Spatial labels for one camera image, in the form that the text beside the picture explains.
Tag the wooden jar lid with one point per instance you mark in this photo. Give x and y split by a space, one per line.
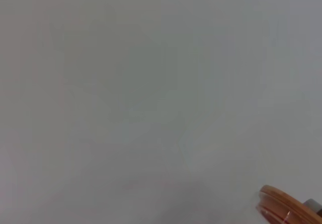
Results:
281 201

